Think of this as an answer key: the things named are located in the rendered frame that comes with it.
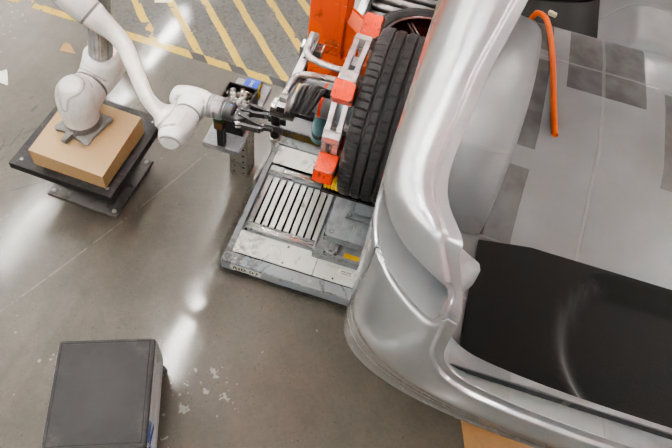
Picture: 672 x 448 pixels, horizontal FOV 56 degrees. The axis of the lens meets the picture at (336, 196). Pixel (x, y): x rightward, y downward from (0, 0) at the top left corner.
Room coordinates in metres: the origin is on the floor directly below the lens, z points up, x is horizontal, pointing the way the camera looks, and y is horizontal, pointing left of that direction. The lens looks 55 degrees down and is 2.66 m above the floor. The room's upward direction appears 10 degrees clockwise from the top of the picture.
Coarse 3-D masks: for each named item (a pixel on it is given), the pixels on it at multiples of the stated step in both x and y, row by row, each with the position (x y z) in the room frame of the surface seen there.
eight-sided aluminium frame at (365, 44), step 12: (360, 36) 1.81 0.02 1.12; (360, 48) 1.92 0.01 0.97; (372, 48) 1.87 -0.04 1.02; (348, 60) 1.67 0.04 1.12; (360, 60) 1.68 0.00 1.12; (348, 72) 1.61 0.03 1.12; (360, 72) 1.66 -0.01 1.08; (360, 84) 1.94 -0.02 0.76; (336, 108) 1.54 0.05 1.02; (348, 108) 1.53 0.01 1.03; (324, 132) 1.45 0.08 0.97; (336, 132) 1.46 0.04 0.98; (324, 144) 1.44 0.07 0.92; (336, 144) 1.44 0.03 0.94
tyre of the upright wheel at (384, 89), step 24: (384, 48) 1.70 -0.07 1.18; (408, 48) 1.72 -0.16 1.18; (384, 72) 1.60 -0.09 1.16; (408, 72) 1.62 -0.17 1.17; (360, 96) 1.51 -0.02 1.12; (384, 96) 1.52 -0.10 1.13; (360, 120) 1.45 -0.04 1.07; (384, 120) 1.46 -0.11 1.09; (360, 144) 1.41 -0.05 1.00; (384, 144) 1.41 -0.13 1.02; (360, 168) 1.37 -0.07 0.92; (384, 168) 1.37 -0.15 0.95; (360, 192) 1.38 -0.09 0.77
